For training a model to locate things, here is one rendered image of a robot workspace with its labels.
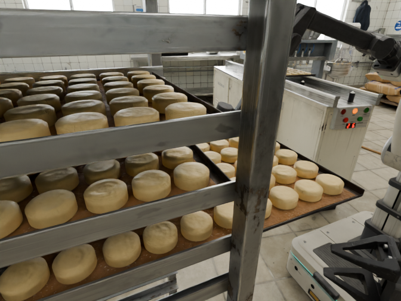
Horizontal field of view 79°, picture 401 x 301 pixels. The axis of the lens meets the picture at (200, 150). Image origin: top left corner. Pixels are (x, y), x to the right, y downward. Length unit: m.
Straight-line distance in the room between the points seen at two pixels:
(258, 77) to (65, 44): 0.16
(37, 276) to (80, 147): 0.19
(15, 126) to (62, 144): 0.07
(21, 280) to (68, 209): 0.11
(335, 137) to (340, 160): 0.20
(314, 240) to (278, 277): 0.30
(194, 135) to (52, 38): 0.14
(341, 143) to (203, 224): 1.52
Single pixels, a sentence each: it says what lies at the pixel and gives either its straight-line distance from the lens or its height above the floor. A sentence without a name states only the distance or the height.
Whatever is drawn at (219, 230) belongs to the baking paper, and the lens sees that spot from 0.40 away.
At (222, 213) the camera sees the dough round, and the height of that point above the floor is 0.97.
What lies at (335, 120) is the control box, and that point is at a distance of 1.67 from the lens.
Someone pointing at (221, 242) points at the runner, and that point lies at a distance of 0.36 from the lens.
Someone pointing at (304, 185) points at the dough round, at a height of 0.97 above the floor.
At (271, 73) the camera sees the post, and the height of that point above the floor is 1.20.
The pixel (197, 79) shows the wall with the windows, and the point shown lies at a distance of 5.16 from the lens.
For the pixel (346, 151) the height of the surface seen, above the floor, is 0.52.
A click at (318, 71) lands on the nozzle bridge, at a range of 2.54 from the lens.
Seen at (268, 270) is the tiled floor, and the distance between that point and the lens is 1.61.
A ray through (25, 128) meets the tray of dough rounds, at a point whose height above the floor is 1.15.
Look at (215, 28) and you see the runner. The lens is 0.24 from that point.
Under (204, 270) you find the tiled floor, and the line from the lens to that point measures 1.56.
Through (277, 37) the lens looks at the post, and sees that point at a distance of 0.24.
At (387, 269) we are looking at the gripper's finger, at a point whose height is 0.96.
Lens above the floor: 1.23
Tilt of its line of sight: 26 degrees down
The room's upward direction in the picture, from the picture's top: straight up
